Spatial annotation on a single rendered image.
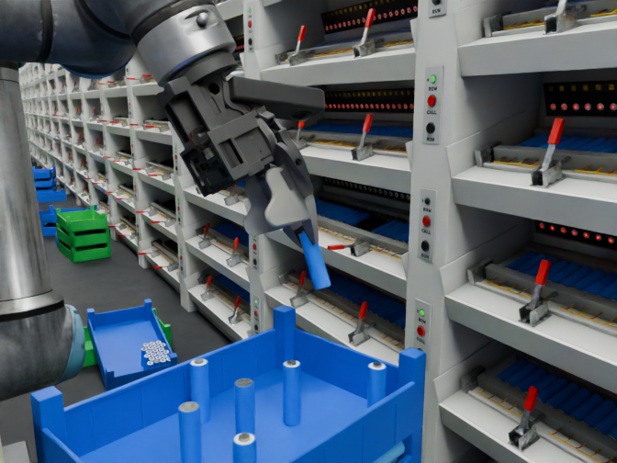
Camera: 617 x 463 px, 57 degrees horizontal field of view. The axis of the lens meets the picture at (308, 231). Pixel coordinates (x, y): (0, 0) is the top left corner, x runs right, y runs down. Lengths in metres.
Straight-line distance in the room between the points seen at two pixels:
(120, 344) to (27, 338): 0.76
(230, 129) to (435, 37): 0.49
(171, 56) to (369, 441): 0.40
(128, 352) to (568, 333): 1.36
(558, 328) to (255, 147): 0.50
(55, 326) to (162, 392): 0.61
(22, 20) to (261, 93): 0.24
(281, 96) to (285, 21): 0.95
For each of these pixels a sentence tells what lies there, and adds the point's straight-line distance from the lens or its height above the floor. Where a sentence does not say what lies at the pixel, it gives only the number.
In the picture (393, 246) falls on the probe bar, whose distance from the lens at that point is 1.13.
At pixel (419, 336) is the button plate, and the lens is 1.04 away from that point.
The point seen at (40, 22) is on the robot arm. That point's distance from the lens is 0.66.
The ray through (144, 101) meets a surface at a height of 0.81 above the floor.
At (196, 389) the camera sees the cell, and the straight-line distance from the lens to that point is 0.59.
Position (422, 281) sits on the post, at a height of 0.50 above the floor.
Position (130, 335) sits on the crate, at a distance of 1.94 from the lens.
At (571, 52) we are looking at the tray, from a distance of 0.80.
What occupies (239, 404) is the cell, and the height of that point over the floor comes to 0.53.
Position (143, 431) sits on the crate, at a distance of 0.61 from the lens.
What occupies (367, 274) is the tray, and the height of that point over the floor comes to 0.46.
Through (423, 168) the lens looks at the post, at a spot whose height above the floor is 0.69.
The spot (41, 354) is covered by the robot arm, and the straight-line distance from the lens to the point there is 1.19.
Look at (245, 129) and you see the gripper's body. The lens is 0.56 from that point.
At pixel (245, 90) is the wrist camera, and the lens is 0.59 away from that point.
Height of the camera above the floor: 0.80
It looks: 13 degrees down
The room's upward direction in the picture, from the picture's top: straight up
